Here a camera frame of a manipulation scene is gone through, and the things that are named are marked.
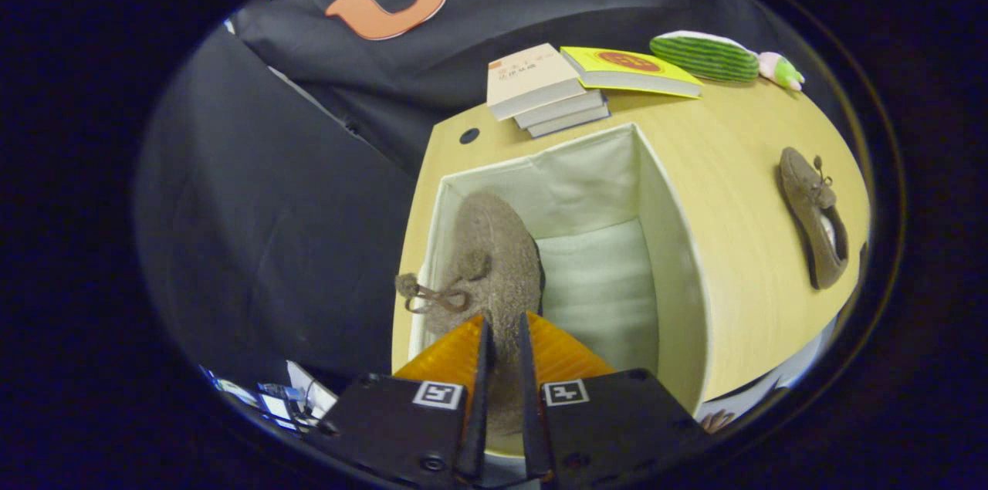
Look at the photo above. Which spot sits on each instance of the watermelon slice plush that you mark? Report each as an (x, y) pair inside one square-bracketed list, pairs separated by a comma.
[(706, 58)]

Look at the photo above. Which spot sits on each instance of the beige book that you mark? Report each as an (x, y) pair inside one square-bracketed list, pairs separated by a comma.
[(532, 77)]

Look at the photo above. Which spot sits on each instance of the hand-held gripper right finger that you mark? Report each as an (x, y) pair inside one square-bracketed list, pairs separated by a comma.
[(602, 420)]

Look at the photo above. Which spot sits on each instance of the blue printed paper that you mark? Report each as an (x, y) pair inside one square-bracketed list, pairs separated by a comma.
[(266, 401)]

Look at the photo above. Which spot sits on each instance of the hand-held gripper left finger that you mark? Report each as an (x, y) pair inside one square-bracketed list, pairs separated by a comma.
[(417, 420)]

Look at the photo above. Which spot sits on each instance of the grey book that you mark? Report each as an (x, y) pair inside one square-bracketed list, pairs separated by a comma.
[(575, 122), (559, 109)]

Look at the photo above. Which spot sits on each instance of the black desk grommet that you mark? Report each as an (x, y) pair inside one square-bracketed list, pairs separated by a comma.
[(469, 136)]

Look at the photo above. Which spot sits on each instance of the pale fabric storage box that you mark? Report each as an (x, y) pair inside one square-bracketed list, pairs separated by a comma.
[(602, 282)]

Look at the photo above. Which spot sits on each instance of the brown fuzzy shoe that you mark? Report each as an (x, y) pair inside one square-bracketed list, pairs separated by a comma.
[(494, 258), (810, 204)]

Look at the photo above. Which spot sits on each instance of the pink and green plush toy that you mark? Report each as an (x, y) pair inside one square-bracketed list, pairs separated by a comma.
[(781, 72)]

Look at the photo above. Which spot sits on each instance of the black backdrop cloth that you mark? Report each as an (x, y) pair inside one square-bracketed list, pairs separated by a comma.
[(270, 228)]

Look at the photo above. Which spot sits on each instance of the yellow book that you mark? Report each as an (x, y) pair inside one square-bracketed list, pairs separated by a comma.
[(633, 73)]

